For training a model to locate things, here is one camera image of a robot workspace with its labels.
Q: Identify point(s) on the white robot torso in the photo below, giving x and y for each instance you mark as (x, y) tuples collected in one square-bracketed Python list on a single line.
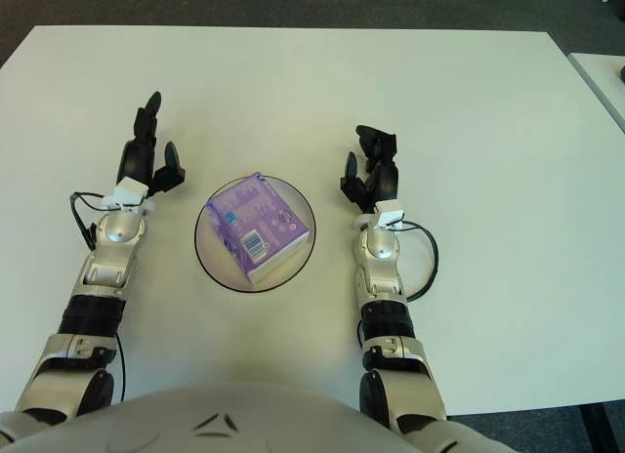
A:
[(220, 424)]

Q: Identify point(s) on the purple tissue paper pack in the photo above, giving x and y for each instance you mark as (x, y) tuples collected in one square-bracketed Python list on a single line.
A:
[(259, 228)]

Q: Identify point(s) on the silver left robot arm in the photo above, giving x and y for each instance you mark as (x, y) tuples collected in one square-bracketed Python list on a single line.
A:
[(110, 228)]

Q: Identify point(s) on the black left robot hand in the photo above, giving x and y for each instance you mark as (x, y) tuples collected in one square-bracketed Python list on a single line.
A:
[(139, 160)]

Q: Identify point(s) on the white side table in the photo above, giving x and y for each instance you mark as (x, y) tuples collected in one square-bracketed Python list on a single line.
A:
[(603, 77)]

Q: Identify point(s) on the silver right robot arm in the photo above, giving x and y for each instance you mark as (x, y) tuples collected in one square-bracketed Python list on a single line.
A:
[(383, 277)]

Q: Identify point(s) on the black table leg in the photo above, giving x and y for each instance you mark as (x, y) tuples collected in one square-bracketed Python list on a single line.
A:
[(593, 431)]

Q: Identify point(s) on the white plate with black rim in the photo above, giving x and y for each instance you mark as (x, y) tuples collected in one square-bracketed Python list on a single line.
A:
[(288, 265)]

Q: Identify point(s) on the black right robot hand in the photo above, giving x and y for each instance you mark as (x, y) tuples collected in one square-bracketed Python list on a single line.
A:
[(387, 179)]

